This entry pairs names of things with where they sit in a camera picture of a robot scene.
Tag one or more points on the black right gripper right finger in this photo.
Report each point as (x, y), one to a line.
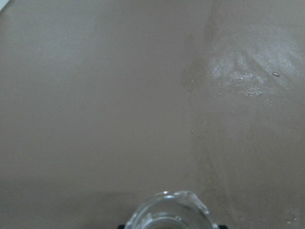
(222, 227)

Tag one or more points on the clear glass shaker cup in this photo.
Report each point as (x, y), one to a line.
(172, 210)

